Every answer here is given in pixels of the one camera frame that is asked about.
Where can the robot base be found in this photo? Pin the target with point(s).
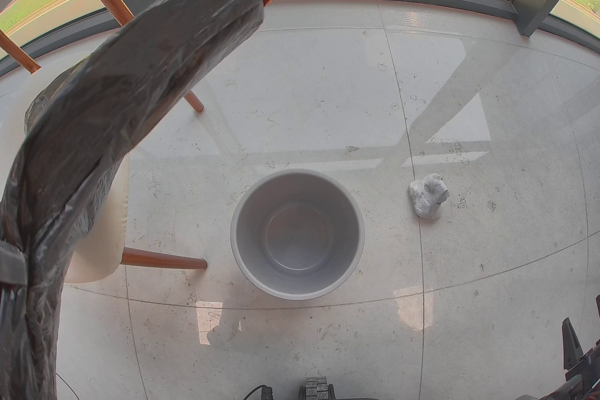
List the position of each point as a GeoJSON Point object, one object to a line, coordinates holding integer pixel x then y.
{"type": "Point", "coordinates": [316, 388]}

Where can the white trash bin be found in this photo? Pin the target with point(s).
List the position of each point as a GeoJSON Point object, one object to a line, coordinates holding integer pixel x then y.
{"type": "Point", "coordinates": [262, 220]}

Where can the cream cushioned wooden chair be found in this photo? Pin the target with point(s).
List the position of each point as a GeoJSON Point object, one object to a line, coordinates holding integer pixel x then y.
{"type": "Point", "coordinates": [108, 220]}

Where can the crumpled white paper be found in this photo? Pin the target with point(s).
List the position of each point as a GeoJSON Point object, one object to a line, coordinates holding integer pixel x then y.
{"type": "Point", "coordinates": [429, 199]}

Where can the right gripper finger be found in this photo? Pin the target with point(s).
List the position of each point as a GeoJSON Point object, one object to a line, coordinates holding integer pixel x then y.
{"type": "Point", "coordinates": [572, 346]}
{"type": "Point", "coordinates": [598, 318]}

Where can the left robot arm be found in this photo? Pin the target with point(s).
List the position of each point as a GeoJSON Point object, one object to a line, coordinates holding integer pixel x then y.
{"type": "Point", "coordinates": [9, 262]}

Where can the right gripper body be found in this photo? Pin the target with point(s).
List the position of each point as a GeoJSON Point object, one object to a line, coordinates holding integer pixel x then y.
{"type": "Point", "coordinates": [586, 370]}

